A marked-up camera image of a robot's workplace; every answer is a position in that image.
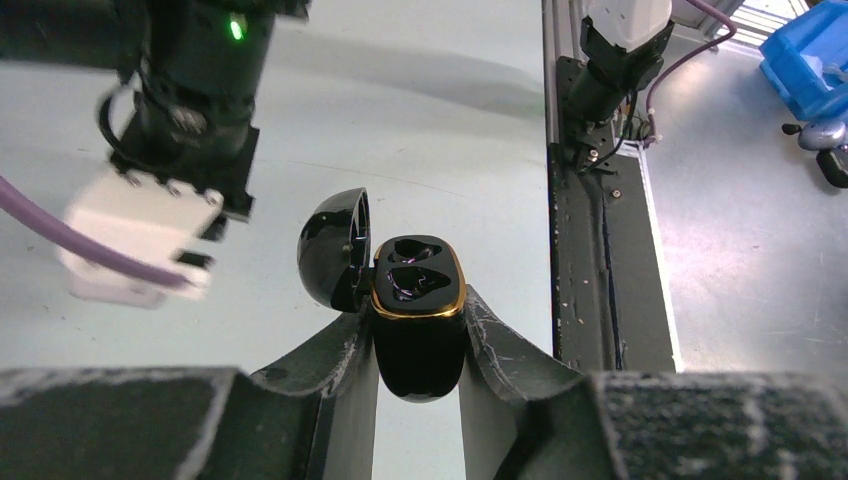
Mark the grey office chair base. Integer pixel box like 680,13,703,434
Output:
781,119,847,189

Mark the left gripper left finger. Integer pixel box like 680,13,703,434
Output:
1,305,376,479

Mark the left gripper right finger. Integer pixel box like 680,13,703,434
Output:
459,291,847,479

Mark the blue plastic bin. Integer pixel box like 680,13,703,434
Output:
759,1,847,121

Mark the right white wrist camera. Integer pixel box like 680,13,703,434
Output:
58,165,224,308

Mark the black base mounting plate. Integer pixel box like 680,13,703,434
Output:
545,56,682,372

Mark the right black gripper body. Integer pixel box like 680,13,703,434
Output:
109,127,260,222

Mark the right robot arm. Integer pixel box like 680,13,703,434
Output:
1,1,674,221

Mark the black earbud charging case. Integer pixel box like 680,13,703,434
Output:
297,188,467,403

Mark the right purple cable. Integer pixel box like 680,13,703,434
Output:
0,0,740,291

